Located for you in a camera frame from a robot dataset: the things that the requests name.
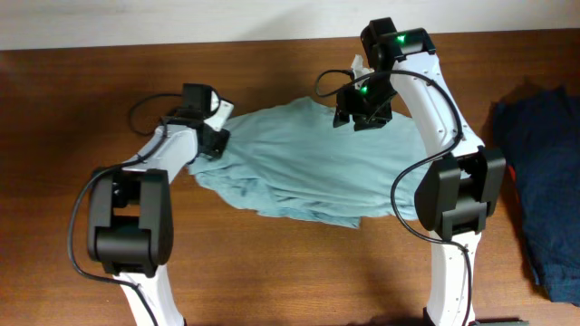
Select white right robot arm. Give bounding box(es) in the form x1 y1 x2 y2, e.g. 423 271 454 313
333 17 506 325

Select light teal t-shirt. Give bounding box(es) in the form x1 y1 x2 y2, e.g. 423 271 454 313
188 97 427 228

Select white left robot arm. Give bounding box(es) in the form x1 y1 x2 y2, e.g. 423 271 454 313
87 100 234 325

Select dark blue folded garment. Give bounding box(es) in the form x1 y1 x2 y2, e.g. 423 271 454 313
492 86 579 305

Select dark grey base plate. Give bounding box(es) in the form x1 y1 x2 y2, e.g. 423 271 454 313
469 320 530 326

